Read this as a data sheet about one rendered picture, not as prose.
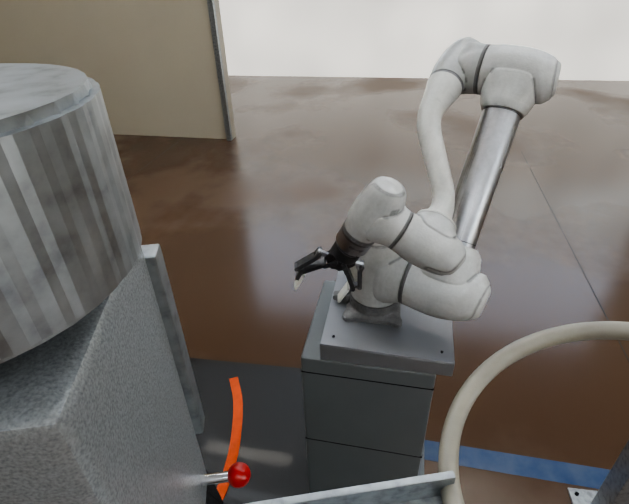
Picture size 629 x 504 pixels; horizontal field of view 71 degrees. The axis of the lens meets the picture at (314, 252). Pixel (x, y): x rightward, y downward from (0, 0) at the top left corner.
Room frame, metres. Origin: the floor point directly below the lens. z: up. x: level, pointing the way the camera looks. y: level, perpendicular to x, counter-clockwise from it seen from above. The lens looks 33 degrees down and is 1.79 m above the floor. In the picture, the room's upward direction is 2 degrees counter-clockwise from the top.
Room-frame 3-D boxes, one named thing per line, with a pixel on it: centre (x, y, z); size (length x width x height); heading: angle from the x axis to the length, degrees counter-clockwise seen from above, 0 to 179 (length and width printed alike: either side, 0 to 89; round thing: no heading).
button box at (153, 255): (0.37, 0.20, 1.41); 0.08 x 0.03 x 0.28; 96
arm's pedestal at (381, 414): (1.09, -0.19, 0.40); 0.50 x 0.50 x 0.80; 77
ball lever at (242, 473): (0.33, 0.13, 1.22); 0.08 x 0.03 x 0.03; 96
